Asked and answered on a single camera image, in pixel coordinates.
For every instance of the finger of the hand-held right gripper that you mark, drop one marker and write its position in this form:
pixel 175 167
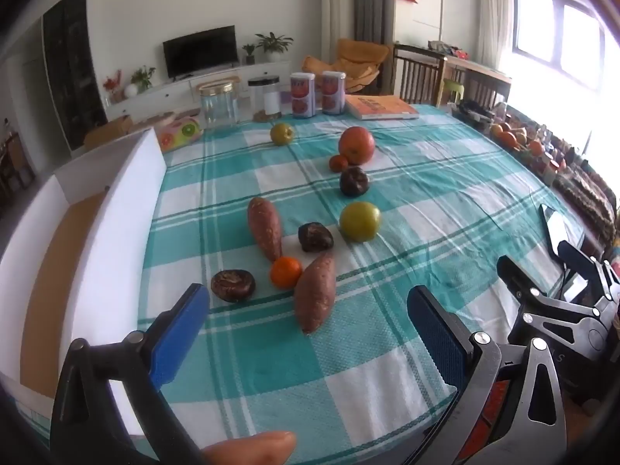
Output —
pixel 518 278
pixel 588 266

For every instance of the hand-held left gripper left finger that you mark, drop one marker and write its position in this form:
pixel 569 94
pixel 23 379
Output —
pixel 180 334

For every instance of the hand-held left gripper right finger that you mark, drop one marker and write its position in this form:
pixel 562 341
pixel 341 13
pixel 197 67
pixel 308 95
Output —
pixel 436 336

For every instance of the dark brown shiitake mushroom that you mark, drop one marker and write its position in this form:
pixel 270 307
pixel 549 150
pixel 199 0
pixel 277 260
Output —
pixel 232 286
pixel 315 237
pixel 354 181

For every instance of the white cardboard box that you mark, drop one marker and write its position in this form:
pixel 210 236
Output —
pixel 121 232

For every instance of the bright orange mandarin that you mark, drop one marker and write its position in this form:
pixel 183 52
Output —
pixel 286 272

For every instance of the fat sweet potato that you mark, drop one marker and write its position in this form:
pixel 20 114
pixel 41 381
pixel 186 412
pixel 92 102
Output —
pixel 314 295

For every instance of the slim sweet potato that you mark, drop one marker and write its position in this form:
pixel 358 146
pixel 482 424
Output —
pixel 265 227

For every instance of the person's left hand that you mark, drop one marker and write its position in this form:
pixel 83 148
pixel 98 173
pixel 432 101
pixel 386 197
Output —
pixel 252 449

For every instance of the red cloth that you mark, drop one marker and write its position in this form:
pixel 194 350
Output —
pixel 495 407

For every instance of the red and white carton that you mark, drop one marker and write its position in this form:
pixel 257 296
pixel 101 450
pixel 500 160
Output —
pixel 553 168

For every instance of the teal checked tablecloth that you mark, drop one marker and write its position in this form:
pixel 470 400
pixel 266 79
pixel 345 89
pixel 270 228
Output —
pixel 426 193

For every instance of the basket of fruit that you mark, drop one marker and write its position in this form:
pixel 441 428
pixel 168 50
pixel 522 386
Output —
pixel 506 136

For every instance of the small dark orange tangerine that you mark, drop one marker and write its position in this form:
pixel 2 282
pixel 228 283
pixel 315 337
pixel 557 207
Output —
pixel 338 163

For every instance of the fruit print pack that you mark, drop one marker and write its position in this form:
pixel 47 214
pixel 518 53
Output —
pixel 179 134

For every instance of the green plastic stool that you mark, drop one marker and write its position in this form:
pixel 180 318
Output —
pixel 450 88

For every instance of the light wooden side table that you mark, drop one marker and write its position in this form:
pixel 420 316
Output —
pixel 479 70

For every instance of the brown cardboard box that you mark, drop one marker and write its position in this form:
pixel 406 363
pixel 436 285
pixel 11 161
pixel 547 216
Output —
pixel 109 131

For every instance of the orange book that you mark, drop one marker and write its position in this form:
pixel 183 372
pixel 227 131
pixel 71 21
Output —
pixel 380 106

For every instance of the small green apple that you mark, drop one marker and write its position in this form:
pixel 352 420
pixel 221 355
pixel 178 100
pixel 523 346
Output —
pixel 282 134

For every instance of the dark wooden slatted chair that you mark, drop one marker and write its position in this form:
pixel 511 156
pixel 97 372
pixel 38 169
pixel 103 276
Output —
pixel 416 75

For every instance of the glass jar with gold lid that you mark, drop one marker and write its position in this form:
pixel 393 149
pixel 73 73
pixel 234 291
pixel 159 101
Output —
pixel 219 106

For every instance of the round woven coaster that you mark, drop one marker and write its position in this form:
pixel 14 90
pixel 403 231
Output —
pixel 266 117

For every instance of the window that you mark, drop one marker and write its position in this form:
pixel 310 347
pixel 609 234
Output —
pixel 557 29

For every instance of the colourful cloth pile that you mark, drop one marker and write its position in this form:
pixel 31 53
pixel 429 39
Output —
pixel 448 48

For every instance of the white television cabinet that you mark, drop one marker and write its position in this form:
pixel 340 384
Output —
pixel 164 93

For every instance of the clear canister with black lid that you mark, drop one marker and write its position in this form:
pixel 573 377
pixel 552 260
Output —
pixel 264 94

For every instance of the red flower arrangement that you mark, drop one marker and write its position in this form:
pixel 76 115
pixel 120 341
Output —
pixel 111 85

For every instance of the leafy plant with white vase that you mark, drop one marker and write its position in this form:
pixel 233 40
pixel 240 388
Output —
pixel 143 77

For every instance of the red and white tin can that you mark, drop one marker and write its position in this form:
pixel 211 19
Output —
pixel 333 94
pixel 302 97

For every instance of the white sheer curtain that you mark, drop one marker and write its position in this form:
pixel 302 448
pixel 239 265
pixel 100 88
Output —
pixel 494 14

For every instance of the orange beanbag chair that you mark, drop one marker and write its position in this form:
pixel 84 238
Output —
pixel 358 63

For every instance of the black flat television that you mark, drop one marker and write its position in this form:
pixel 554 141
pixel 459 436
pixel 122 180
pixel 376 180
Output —
pixel 199 53

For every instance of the black glass cabinet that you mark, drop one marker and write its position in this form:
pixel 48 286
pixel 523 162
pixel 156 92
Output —
pixel 72 72

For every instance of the small green potted plant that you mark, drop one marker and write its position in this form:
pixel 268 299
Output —
pixel 249 53

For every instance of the large green potted plant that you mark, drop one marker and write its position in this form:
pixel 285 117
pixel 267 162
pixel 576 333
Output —
pixel 273 43

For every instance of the grey curtain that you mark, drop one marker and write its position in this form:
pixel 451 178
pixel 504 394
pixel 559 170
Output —
pixel 373 0

